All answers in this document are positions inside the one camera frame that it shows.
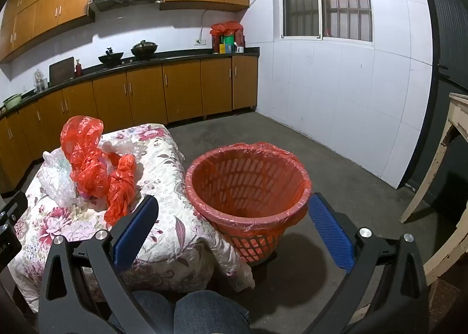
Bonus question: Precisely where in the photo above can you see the floral cloth covered table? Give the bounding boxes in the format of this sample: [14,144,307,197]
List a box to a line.
[7,123,257,314]

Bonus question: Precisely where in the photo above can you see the upper wooden cabinets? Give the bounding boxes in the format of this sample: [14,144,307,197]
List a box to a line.
[0,0,251,62]

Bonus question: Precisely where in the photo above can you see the red plastic wastebasket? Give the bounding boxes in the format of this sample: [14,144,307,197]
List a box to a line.
[185,142,313,265]

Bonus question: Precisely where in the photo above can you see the wooden cabinets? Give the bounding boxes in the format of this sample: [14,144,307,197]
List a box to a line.
[0,55,259,194]
[0,0,251,62]

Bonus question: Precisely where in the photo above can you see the small knotted red plastic bag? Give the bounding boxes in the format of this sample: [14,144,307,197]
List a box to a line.
[104,154,138,225]

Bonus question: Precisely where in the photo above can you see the clear plastic bag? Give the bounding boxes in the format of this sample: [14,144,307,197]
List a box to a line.
[37,149,86,207]

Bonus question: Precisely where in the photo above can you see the person's right leg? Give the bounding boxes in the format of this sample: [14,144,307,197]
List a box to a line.
[175,290,251,334]

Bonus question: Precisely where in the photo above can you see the lower wooden cabinets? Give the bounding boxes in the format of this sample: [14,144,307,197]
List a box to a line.
[0,55,259,194]

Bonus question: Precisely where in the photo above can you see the white plastic bag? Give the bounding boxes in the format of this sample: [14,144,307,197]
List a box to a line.
[100,138,137,159]

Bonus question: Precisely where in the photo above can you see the black wok with lid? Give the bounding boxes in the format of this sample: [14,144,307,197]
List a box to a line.
[131,40,159,60]

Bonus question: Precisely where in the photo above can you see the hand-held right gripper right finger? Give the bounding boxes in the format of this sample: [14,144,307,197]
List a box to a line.
[305,192,429,334]

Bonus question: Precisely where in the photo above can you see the dark door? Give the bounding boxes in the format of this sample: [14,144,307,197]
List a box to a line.
[398,0,468,206]

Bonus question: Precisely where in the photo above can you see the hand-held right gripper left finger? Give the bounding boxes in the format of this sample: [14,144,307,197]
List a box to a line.
[38,194,172,334]

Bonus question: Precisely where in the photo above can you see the black open wok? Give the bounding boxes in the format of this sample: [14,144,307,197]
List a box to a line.
[98,48,125,65]

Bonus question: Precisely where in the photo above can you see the black kitchen countertop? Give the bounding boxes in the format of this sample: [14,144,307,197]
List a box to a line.
[0,47,260,119]

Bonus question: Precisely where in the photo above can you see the person's leg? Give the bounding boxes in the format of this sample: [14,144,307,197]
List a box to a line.
[110,290,176,334]
[175,290,251,334]

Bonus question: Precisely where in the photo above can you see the green pot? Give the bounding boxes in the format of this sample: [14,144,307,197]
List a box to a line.
[3,94,23,110]

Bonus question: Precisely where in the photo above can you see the person's left leg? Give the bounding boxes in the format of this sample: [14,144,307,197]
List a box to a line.
[110,290,176,334]

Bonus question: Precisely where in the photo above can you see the dark cutting board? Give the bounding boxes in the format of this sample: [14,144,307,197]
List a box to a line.
[49,57,75,87]

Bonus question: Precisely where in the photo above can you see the large red plastic bag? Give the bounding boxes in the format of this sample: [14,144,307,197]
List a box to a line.
[60,116,112,199]

